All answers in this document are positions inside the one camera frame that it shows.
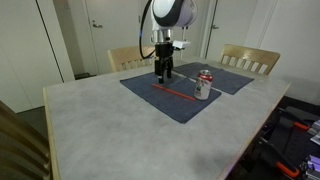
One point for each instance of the aluminium extrusion rail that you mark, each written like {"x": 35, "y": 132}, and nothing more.
{"x": 316, "y": 133}

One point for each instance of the light wooden chair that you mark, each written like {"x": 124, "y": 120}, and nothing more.
{"x": 250, "y": 54}
{"x": 20, "y": 146}
{"x": 130, "y": 55}

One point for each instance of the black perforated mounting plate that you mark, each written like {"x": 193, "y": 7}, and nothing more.
{"x": 293, "y": 143}

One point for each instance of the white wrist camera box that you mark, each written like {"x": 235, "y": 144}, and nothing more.
{"x": 181, "y": 44}

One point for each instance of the dark blue cloth mat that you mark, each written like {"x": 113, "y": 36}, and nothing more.
{"x": 223, "y": 80}
{"x": 173, "y": 106}

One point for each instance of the white door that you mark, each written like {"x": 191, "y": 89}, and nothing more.
{"x": 113, "y": 36}
{"x": 233, "y": 26}

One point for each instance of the red and silver soda can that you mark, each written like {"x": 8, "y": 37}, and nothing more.
{"x": 203, "y": 85}

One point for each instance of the orange drinking straw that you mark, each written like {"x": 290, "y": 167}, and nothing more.
{"x": 173, "y": 92}

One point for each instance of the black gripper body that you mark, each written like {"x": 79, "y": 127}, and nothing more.
{"x": 164, "y": 51}

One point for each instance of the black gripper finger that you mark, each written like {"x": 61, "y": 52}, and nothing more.
{"x": 160, "y": 73}
{"x": 169, "y": 70}

